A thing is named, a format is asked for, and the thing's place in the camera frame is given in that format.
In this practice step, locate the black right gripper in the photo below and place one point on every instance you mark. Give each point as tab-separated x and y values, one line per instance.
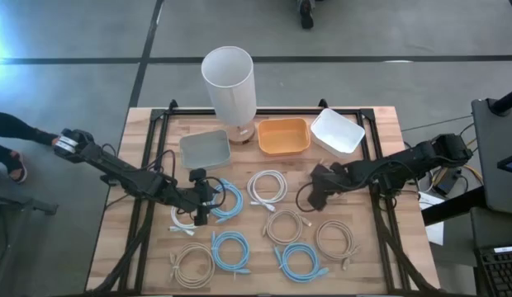
332	177

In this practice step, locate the grey plastic bin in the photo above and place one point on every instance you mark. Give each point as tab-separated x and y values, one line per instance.
204	150

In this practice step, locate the grey desk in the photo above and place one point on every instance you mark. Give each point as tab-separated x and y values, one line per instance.
491	227

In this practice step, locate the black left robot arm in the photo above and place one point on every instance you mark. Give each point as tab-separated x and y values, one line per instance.
115	167

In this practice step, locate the person's foot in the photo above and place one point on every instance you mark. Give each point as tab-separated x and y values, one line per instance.
306	14

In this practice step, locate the black pole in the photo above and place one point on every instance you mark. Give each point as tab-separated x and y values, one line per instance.
505	103

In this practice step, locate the grey cart panel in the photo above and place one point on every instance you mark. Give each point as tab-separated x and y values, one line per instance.
495	136

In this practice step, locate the black tablet screen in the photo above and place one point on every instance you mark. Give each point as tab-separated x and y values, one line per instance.
511	164

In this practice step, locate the black power box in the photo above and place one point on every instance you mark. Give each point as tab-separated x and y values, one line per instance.
446	183

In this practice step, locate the black metal table frame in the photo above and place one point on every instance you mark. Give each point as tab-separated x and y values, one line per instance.
289	111

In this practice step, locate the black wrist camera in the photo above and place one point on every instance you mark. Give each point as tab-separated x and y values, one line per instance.
318	199
197	175

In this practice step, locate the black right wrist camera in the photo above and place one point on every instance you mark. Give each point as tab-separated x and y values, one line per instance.
318	199

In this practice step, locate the black keyboard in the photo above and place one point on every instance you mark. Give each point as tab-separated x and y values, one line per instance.
499	272

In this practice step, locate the black metal beam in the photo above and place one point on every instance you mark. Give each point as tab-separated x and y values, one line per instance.
450	208

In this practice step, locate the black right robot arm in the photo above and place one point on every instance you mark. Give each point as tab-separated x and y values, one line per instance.
404	158

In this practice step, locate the orange plastic bin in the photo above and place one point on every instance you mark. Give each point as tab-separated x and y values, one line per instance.
283	136

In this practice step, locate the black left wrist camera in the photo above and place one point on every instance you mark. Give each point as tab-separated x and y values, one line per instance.
197	175

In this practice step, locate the white plastic bin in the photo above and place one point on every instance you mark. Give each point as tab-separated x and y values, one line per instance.
336	132

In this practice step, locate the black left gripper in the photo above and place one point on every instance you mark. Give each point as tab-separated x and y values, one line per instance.
196	198

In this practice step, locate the white shade wooden table lamp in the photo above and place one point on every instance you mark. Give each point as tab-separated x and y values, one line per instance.
229	90

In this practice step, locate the person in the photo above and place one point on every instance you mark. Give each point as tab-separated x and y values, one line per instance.
12	125

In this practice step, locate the black metal stand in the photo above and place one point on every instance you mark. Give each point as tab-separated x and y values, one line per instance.
29	204

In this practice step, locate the white paper sheet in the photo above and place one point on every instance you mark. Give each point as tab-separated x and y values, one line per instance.
435	233

